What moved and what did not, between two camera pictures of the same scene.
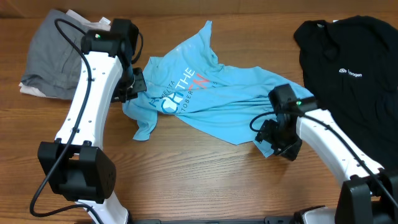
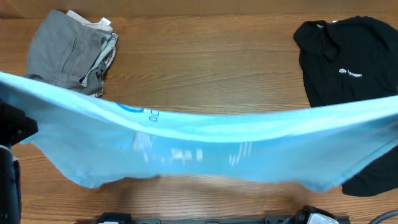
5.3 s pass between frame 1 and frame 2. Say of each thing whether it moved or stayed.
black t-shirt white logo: stayed
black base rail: stayed
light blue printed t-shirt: moved
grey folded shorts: stayed
